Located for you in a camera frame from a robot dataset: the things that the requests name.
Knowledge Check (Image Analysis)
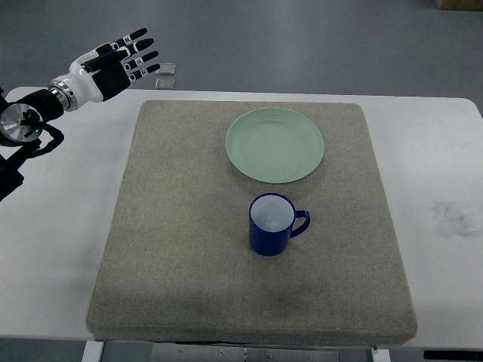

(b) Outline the lower metal floor plate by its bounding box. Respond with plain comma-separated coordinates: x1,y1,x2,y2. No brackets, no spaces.
155,78,175,90

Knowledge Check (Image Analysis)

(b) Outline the upper metal floor plate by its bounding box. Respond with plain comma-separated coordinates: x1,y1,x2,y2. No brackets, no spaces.
157,63,176,75

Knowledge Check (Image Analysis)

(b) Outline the metal table frame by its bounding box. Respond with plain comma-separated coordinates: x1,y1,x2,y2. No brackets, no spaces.
81,342,392,361

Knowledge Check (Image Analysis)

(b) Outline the metal floor plate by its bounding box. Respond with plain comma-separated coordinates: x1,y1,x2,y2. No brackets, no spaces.
155,78,175,90
157,63,176,75

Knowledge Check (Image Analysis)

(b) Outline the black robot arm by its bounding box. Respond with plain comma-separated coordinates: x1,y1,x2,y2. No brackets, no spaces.
1,88,69,199

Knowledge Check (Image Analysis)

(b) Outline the blue mug white inside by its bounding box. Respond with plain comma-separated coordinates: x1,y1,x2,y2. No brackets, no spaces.
248,193,311,257

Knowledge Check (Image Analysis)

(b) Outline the cardboard box corner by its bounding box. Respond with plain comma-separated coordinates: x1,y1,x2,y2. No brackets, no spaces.
435,0,483,11

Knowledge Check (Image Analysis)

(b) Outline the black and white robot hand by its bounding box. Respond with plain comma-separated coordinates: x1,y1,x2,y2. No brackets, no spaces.
48,28,161,112

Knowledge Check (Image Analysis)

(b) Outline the light green plate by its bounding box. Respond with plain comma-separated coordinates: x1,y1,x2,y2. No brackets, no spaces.
225,107,325,184

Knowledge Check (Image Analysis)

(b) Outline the beige fabric mat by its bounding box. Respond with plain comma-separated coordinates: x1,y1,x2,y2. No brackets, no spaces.
86,100,417,346

